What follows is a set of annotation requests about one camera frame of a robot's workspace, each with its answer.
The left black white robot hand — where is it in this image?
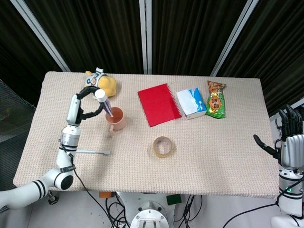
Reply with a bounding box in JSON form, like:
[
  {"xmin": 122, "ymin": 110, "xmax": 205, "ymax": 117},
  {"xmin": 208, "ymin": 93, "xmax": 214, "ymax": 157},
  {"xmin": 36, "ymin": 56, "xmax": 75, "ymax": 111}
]
[{"xmin": 66, "ymin": 86, "xmax": 106, "ymax": 126}]

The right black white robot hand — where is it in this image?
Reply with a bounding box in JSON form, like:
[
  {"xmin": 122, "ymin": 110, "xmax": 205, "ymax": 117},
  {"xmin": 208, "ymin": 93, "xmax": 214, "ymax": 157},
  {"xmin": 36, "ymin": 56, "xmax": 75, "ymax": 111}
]
[{"xmin": 253, "ymin": 104, "xmax": 304, "ymax": 167}]

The purple toothpaste tube white cap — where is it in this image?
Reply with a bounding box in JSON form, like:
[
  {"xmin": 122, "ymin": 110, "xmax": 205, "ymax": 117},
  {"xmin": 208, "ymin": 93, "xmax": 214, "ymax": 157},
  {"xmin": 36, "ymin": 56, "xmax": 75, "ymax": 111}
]
[{"xmin": 94, "ymin": 89, "xmax": 113, "ymax": 117}]

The grey toothbrush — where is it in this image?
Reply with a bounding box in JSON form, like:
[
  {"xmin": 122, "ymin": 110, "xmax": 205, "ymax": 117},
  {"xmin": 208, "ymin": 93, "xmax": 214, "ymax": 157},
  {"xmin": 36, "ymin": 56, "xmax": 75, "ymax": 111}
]
[{"xmin": 76, "ymin": 149, "xmax": 111, "ymax": 156}]

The pink ribbed plastic cup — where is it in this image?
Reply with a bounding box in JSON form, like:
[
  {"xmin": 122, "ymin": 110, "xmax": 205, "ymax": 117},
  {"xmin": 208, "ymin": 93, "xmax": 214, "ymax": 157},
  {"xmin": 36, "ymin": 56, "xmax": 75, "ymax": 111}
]
[{"xmin": 105, "ymin": 107, "xmax": 127, "ymax": 140}]

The yellow plush toy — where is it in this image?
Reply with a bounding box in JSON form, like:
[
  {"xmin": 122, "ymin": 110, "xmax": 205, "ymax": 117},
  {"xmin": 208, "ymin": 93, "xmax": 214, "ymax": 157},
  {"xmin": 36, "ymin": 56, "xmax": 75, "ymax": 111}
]
[{"xmin": 85, "ymin": 67, "xmax": 117, "ymax": 98}]

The black mesh panel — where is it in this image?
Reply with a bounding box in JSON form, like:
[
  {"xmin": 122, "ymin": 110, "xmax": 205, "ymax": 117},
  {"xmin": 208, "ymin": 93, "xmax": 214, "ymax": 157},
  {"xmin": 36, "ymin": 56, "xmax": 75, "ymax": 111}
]
[{"xmin": 0, "ymin": 79, "xmax": 37, "ymax": 192}]

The black pleated curtain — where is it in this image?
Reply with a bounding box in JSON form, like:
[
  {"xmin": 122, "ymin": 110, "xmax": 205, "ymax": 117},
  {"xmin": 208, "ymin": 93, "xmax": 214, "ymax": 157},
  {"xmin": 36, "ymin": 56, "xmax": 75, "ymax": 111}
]
[{"xmin": 0, "ymin": 0, "xmax": 304, "ymax": 119}]

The red spiral notebook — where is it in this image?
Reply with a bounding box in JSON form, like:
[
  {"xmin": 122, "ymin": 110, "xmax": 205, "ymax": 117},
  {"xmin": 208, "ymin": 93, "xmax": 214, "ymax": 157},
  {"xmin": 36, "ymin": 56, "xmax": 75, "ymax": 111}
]
[{"xmin": 137, "ymin": 83, "xmax": 182, "ymax": 128}]

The green orange snack bag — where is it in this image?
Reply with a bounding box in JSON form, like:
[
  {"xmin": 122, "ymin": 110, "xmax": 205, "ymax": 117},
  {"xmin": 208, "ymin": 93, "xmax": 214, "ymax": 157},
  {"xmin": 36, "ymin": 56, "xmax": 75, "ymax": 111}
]
[{"xmin": 205, "ymin": 80, "xmax": 227, "ymax": 119}]

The yellowish packing tape roll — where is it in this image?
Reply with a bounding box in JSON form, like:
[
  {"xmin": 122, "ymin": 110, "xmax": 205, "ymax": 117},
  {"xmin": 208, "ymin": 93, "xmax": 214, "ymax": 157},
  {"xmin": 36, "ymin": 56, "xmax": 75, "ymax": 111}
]
[{"xmin": 152, "ymin": 136, "xmax": 174, "ymax": 158}]

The beige waffle tablecloth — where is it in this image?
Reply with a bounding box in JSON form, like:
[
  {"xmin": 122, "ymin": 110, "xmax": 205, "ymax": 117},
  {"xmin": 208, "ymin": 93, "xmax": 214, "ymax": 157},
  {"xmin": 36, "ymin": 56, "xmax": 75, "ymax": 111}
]
[{"xmin": 13, "ymin": 71, "xmax": 285, "ymax": 199}]

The blue white tissue box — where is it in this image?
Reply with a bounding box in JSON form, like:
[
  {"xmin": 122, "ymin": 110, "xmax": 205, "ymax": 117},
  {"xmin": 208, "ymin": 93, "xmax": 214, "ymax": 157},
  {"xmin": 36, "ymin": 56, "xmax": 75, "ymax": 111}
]
[{"xmin": 176, "ymin": 87, "xmax": 207, "ymax": 121}]

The green push button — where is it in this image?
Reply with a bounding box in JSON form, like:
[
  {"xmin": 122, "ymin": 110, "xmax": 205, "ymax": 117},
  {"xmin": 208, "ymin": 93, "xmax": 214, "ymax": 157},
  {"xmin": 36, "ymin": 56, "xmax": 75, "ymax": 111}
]
[{"xmin": 166, "ymin": 193, "xmax": 182, "ymax": 206}]

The white robot torso base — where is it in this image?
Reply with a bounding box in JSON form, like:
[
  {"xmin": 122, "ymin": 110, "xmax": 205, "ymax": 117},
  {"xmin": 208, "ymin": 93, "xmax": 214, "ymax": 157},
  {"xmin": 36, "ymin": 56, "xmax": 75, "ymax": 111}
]
[{"xmin": 116, "ymin": 191, "xmax": 190, "ymax": 228}]

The black cable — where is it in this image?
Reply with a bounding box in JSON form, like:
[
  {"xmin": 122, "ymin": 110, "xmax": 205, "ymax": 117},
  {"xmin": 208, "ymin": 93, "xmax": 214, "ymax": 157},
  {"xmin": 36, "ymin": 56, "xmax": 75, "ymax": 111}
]
[
  {"xmin": 70, "ymin": 163, "xmax": 116, "ymax": 228},
  {"xmin": 105, "ymin": 196, "xmax": 130, "ymax": 228},
  {"xmin": 222, "ymin": 200, "xmax": 281, "ymax": 228},
  {"xmin": 174, "ymin": 194, "xmax": 203, "ymax": 228}
]

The white slanted frame post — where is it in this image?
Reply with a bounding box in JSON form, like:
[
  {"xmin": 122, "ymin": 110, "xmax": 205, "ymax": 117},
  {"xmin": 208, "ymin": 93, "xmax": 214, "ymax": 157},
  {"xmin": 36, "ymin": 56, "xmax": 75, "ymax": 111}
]
[
  {"xmin": 210, "ymin": 0, "xmax": 262, "ymax": 77},
  {"xmin": 10, "ymin": 0, "xmax": 71, "ymax": 72}
]

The white upright frame post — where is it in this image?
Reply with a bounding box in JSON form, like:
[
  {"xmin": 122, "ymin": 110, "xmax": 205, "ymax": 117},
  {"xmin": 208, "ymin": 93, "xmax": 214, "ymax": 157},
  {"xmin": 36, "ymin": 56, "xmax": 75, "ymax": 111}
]
[{"xmin": 139, "ymin": 0, "xmax": 152, "ymax": 75}]

